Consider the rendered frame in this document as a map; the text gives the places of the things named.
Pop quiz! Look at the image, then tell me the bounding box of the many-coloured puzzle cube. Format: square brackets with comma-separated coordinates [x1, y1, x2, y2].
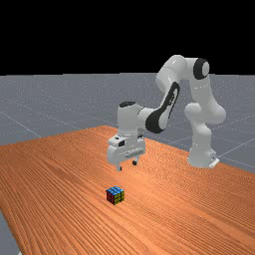
[105, 185, 126, 206]

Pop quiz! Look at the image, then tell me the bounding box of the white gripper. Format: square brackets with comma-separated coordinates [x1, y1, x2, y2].
[107, 133, 146, 172]

